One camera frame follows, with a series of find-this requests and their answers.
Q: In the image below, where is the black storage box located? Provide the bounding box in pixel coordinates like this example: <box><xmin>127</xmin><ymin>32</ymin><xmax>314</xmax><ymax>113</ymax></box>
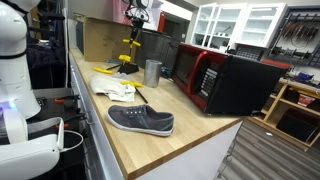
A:
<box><xmin>275</xmin><ymin>109</ymin><xmax>320</xmax><ymax>143</ymax></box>

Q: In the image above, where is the small blue object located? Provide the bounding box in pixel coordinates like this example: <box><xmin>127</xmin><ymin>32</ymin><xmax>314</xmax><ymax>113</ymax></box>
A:
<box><xmin>160</xmin><ymin>66</ymin><xmax>173</xmax><ymax>79</ymax></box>

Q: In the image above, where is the black slotted crate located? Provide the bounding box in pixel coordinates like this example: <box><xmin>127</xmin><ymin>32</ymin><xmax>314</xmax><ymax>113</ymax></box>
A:
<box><xmin>229</xmin><ymin>43</ymin><xmax>268</xmax><ymax>61</ymax></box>

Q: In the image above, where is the teal flat tool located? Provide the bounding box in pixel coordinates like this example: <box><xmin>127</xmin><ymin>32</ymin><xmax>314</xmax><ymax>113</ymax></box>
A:
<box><xmin>105</xmin><ymin>59</ymin><xmax>123</xmax><ymax>66</ymax></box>

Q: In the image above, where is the silver tin cylinder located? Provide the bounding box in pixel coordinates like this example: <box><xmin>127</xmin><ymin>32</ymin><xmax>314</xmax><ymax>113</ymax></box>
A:
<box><xmin>142</xmin><ymin>59</ymin><xmax>163</xmax><ymax>89</ymax></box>

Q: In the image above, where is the red fire extinguisher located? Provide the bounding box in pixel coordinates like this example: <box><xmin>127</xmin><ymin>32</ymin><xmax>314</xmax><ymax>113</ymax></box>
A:
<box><xmin>157</xmin><ymin>12</ymin><xmax>166</xmax><ymax>34</ymax></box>

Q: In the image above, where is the black wall tool rack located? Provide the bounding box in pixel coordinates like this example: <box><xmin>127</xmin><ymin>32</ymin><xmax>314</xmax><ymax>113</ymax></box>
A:
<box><xmin>266</xmin><ymin>5</ymin><xmax>320</xmax><ymax>68</ymax></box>

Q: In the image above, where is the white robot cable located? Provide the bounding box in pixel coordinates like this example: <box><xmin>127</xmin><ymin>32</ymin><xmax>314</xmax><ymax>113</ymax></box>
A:
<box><xmin>59</xmin><ymin>129</ymin><xmax>85</xmax><ymax>153</ymax></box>

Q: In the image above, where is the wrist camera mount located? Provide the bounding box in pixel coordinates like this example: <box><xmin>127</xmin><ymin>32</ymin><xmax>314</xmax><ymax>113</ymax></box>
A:
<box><xmin>124</xmin><ymin>0</ymin><xmax>151</xmax><ymax>22</ymax></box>

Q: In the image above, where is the brown cardboard box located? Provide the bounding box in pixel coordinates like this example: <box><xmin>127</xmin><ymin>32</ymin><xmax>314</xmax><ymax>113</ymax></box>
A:
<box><xmin>73</xmin><ymin>12</ymin><xmax>140</xmax><ymax>64</ymax></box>

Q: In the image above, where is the white crumpled cloth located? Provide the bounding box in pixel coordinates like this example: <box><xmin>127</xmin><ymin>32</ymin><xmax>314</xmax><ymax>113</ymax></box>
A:
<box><xmin>90</xmin><ymin>72</ymin><xmax>137</xmax><ymax>103</ymax></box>

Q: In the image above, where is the blue tool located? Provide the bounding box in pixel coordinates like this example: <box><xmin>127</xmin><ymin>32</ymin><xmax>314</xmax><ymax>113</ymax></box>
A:
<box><xmin>294</xmin><ymin>71</ymin><xmax>315</xmax><ymax>84</ymax></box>

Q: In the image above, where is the pink board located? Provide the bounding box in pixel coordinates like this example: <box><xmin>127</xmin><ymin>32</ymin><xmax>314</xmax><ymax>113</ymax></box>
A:
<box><xmin>112</xmin><ymin>0</ymin><xmax>132</xmax><ymax>25</ymax></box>

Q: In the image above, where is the white glass-door cabinet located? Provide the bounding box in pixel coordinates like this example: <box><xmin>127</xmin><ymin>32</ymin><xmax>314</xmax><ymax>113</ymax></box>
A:
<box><xmin>190</xmin><ymin>2</ymin><xmax>288</xmax><ymax>51</ymax></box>

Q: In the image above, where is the grey canvas shoe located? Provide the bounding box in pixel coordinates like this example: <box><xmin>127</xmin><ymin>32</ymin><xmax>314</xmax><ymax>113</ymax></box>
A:
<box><xmin>106</xmin><ymin>103</ymin><xmax>175</xmax><ymax>137</ymax></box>

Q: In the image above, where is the red box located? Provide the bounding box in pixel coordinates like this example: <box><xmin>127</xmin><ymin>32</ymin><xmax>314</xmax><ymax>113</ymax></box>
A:
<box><xmin>297</xmin><ymin>93</ymin><xmax>316</xmax><ymax>108</ymax></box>

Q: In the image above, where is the dark grey storage bin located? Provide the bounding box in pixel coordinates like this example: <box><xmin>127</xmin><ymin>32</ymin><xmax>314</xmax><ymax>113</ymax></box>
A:
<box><xmin>134</xmin><ymin>28</ymin><xmax>183</xmax><ymax>70</ymax></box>

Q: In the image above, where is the red-handled black clamp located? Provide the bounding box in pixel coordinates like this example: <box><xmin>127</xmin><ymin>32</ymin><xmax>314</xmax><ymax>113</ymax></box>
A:
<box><xmin>54</xmin><ymin>94</ymin><xmax>81</xmax><ymax>105</ymax></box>
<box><xmin>54</xmin><ymin>112</ymin><xmax>88</xmax><ymax>130</ymax></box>

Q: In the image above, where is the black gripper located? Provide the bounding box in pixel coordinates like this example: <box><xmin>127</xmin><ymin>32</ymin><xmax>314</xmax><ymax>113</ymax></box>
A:
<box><xmin>128</xmin><ymin>7</ymin><xmax>148</xmax><ymax>43</ymax></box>

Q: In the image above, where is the red and black microwave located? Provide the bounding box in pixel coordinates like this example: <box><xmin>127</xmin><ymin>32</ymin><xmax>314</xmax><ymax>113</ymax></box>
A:
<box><xmin>170</xmin><ymin>42</ymin><xmax>289</xmax><ymax>116</ymax></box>

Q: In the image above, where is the yellow T-handle hex key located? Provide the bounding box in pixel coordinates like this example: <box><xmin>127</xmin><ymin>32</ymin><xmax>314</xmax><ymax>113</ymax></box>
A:
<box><xmin>93</xmin><ymin>63</ymin><xmax>122</xmax><ymax>75</ymax></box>
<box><xmin>120</xmin><ymin>80</ymin><xmax>149</xmax><ymax>104</ymax></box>
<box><xmin>117</xmin><ymin>54</ymin><xmax>132</xmax><ymax>66</ymax></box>
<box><xmin>121</xmin><ymin>38</ymin><xmax>142</xmax><ymax>65</ymax></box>

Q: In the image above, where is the wooden shelf unit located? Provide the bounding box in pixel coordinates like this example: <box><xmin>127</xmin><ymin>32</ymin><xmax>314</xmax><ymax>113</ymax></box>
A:
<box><xmin>247</xmin><ymin>77</ymin><xmax>320</xmax><ymax>152</ymax></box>

